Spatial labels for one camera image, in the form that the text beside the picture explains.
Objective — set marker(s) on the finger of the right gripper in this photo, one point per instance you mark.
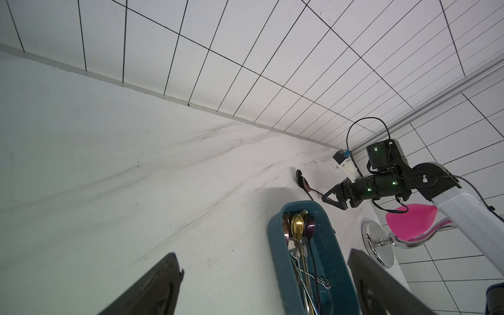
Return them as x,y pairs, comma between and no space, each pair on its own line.
338,204
336,193

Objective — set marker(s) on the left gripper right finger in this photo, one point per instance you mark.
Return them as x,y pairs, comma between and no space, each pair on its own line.
378,292

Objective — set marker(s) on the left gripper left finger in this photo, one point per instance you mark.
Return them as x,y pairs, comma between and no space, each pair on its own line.
154,293

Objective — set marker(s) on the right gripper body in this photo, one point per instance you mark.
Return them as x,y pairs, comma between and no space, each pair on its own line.
351,194

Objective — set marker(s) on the gold slim spoon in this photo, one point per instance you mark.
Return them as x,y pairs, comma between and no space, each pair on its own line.
297,229

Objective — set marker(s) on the teal storage box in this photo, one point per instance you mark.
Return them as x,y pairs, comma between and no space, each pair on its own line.
341,297

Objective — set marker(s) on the rainbow ornate-handle spoon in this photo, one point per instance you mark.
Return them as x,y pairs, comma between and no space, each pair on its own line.
286,228

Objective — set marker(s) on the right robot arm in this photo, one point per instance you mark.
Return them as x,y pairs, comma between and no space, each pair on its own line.
431,198

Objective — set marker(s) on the pink plastic goblet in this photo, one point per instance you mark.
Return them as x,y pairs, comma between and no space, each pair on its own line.
412,221

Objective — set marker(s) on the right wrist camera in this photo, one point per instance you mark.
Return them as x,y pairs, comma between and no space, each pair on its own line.
344,161

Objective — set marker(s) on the chrome wire cup rack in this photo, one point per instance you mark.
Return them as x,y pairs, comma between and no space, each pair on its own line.
379,245

